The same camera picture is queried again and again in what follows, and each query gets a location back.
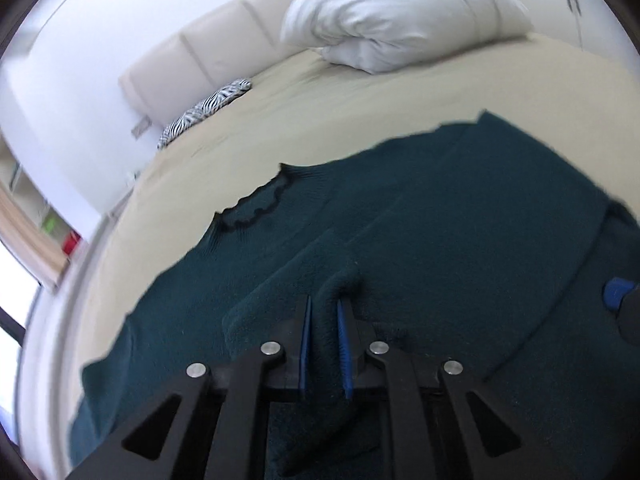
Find white folded duvet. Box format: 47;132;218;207
280;0;533;75

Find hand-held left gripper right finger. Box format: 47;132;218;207
336;300;576;480

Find cream padded headboard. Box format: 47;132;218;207
118;0;321;128

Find beige curtain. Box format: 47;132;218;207
0;192;67;291

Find dark green knit sweater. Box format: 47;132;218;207
67;110;640;480

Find bed with beige sheet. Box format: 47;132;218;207
65;31;640;361

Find zebra print pillow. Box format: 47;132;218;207
157;78;252;150

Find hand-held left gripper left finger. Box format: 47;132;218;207
65;295;313;480

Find white wall shelf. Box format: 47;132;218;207
0;150;83;261

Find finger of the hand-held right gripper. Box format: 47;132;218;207
603;277;640;348

